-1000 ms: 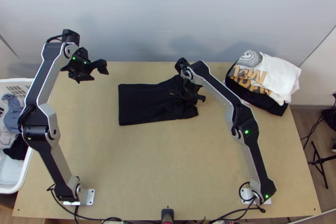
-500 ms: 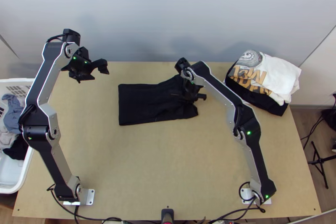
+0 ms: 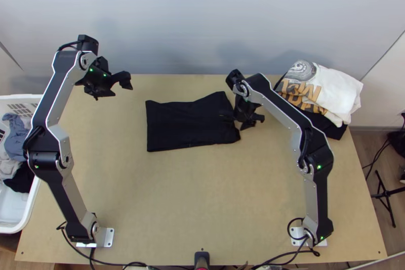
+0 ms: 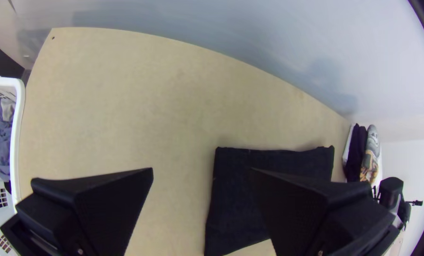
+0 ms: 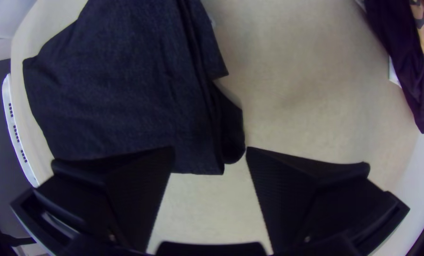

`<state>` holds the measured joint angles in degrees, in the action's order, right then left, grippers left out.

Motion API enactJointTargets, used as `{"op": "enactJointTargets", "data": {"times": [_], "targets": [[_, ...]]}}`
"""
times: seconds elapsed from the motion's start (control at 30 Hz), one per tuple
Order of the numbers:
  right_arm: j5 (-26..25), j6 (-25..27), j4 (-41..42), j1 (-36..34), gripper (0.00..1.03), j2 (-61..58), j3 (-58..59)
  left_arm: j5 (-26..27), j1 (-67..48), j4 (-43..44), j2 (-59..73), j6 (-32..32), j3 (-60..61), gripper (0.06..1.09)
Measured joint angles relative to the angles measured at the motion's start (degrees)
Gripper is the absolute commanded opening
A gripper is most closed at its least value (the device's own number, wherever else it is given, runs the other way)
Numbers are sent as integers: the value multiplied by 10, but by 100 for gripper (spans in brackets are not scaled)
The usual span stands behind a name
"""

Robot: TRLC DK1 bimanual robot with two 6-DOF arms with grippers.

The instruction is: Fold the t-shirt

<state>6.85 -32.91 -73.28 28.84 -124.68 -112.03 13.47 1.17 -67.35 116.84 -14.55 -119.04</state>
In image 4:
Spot pile of folded clothes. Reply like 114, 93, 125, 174
342, 123, 382, 185

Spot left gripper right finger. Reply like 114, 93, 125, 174
248, 167, 401, 256

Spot white laundry basket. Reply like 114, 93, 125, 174
0, 74, 26, 256

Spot black t-shirt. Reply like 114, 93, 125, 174
204, 145, 335, 256

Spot heap of clothes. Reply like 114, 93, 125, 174
0, 94, 17, 182

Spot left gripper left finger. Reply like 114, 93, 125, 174
0, 167, 154, 256

